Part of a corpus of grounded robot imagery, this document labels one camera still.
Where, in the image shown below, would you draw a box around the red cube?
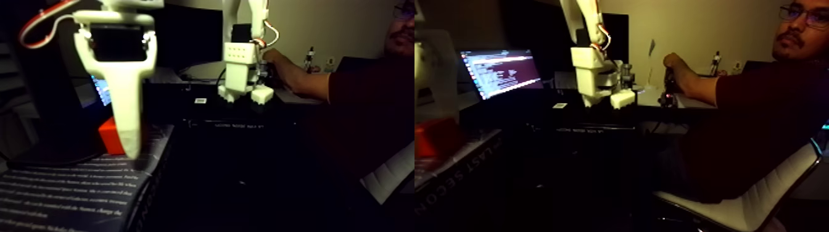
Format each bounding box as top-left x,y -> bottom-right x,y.
414,118 -> 462,160

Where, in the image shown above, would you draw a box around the black leader arm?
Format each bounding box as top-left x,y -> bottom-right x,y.
659,68 -> 682,108

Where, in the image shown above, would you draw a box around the person's left hand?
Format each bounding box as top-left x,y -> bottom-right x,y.
662,53 -> 689,86

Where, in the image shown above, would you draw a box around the black box with white print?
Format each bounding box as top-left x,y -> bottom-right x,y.
414,126 -> 503,218

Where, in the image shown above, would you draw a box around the open laptop with lit screen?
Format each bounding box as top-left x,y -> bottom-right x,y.
460,48 -> 545,102

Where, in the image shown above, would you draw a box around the small grey flag on stem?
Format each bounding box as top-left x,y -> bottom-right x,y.
648,39 -> 657,88

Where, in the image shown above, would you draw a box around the white chair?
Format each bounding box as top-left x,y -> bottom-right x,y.
653,139 -> 824,232

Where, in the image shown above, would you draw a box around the person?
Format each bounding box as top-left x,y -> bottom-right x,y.
662,0 -> 829,205

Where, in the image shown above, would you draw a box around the eyeglasses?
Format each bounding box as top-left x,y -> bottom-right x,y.
779,5 -> 829,29

